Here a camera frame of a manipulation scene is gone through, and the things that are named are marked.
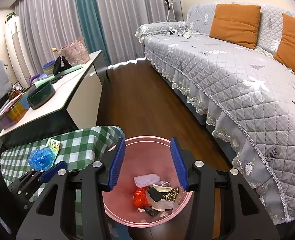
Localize teal curtain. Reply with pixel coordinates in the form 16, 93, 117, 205
75, 0, 111, 66

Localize pink woven basket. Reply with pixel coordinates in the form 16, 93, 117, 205
58, 36, 90, 67

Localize black hat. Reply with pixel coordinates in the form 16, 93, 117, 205
53, 56, 72, 75

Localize colourful storage box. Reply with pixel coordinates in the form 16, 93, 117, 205
0, 92, 30, 129

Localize white coffee table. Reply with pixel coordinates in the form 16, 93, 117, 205
0, 50, 107, 148

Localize black snack wrapper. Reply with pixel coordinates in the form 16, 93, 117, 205
143, 187, 173, 217

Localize grey curtain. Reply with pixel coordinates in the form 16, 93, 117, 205
12, 0, 183, 74

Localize orange cushion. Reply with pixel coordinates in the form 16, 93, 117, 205
209, 4, 260, 49
273, 14, 295, 72

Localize green printed card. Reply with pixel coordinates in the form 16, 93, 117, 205
45, 138, 60, 154

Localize green checkered tablecloth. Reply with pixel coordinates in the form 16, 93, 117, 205
0, 125, 126, 238

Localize white paper bag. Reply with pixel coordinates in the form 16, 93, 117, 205
146, 184, 180, 211

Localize blue plastic bag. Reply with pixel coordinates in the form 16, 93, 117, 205
28, 147, 55, 171

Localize white air conditioner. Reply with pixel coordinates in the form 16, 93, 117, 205
4, 16, 34, 88

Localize red plastic bag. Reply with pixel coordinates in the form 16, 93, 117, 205
133, 187, 152, 208

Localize stacked coloured bowls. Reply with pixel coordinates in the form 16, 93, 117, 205
43, 60, 55, 76

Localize grey quilted sofa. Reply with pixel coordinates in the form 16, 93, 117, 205
135, 3, 295, 224

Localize pink trash bin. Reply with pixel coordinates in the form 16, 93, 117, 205
103, 136, 192, 228

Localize white foam net sleeve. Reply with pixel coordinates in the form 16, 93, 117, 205
134, 174, 160, 188

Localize dark green round tin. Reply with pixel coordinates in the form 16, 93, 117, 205
27, 81, 56, 109

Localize leopard print wrapper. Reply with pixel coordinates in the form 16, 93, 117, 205
163, 187, 180, 202

